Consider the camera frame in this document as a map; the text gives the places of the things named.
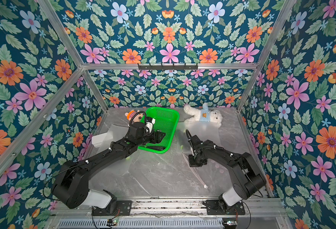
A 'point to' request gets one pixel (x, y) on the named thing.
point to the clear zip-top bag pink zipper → (193, 171)
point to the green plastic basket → (166, 121)
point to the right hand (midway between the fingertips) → (194, 163)
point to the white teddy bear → (214, 117)
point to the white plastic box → (97, 140)
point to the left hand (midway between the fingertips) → (163, 132)
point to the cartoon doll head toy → (136, 119)
